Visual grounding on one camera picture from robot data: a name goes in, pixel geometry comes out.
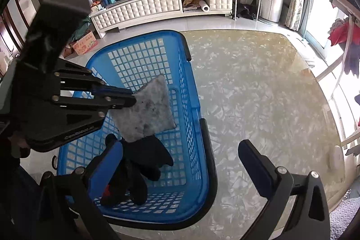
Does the brown cardboard piece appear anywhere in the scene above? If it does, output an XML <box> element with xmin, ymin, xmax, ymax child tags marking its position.
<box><xmin>63</xmin><ymin>43</ymin><xmax>75</xmax><ymax>58</ymax></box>

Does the printed cardboard box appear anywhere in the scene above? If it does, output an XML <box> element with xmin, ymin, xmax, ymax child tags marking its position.
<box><xmin>72</xmin><ymin>30</ymin><xmax>99</xmax><ymax>56</ymax></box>

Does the grey felt cloth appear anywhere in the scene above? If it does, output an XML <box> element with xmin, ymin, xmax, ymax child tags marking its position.
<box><xmin>108</xmin><ymin>74</ymin><xmax>177</xmax><ymax>143</ymax></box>

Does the black glove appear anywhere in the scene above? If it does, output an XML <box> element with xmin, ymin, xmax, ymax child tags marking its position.
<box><xmin>105</xmin><ymin>133</ymin><xmax>174</xmax><ymax>181</ymax></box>
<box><xmin>100</xmin><ymin>158</ymin><xmax>148</xmax><ymax>207</ymax></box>

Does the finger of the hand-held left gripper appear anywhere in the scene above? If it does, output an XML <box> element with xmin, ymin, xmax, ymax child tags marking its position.
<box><xmin>55</xmin><ymin>58</ymin><xmax>137</xmax><ymax>98</ymax></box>
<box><xmin>52</xmin><ymin>96</ymin><xmax>137</xmax><ymax>131</ymax></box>

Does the red garment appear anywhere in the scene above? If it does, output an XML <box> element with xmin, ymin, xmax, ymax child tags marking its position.
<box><xmin>328</xmin><ymin>18</ymin><xmax>360</xmax><ymax>46</ymax></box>

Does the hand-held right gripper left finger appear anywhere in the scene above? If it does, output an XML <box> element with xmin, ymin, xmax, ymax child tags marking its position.
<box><xmin>39</xmin><ymin>140</ymin><xmax>124</xmax><ymax>240</ymax></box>

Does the blue plastic basket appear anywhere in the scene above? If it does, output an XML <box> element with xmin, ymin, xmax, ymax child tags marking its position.
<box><xmin>52</xmin><ymin>30</ymin><xmax>218</xmax><ymax>231</ymax></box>

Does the cream tufted TV cabinet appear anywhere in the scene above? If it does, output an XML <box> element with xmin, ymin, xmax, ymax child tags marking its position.
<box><xmin>89</xmin><ymin>0</ymin><xmax>234</xmax><ymax>38</ymax></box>

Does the dark green bag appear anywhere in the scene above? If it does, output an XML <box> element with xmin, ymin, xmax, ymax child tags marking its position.
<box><xmin>69</xmin><ymin>15</ymin><xmax>93</xmax><ymax>42</ymax></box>

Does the black bag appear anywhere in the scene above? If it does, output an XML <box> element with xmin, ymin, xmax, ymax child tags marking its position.
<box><xmin>231</xmin><ymin>4</ymin><xmax>258</xmax><ymax>20</ymax></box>

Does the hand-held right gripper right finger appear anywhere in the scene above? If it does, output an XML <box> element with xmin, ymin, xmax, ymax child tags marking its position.
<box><xmin>238</xmin><ymin>139</ymin><xmax>331</xmax><ymax>240</ymax></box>

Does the grey patterned chair cushion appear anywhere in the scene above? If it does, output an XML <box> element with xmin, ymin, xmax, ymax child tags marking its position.
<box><xmin>329</xmin><ymin>198</ymin><xmax>360</xmax><ymax>240</ymax></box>

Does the dark purple garment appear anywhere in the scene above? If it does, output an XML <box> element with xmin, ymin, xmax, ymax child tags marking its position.
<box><xmin>343</xmin><ymin>40</ymin><xmax>360</xmax><ymax>77</ymax></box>

